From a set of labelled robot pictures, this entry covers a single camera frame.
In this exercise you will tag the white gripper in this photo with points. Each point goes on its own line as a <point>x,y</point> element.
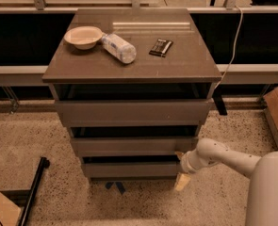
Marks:
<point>187,163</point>

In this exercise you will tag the grey bottom drawer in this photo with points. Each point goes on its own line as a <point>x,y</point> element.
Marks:
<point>139,170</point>

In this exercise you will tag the grey drawer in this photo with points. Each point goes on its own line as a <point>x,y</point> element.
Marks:
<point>128,146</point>
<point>132,113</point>
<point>139,170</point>

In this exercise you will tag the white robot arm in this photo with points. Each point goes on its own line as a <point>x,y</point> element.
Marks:
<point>262,171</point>

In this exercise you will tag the grey middle drawer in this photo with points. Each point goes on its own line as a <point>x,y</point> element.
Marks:
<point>128,146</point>

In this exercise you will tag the grey top drawer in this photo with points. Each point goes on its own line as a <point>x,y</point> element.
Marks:
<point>132,113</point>

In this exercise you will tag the grey drawer cabinet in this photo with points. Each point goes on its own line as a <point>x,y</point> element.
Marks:
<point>187,72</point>

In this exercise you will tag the black table leg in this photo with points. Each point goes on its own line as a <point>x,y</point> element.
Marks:
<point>219,103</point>

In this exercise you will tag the white paper bowl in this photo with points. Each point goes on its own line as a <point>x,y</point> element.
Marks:
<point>83,37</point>

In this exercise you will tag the black metal stand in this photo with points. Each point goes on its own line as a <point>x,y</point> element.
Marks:
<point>24,198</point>

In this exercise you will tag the cardboard box at left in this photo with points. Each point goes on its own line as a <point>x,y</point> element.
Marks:
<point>9,211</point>

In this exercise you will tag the metal wire bracket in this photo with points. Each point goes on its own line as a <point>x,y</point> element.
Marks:
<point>12,98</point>

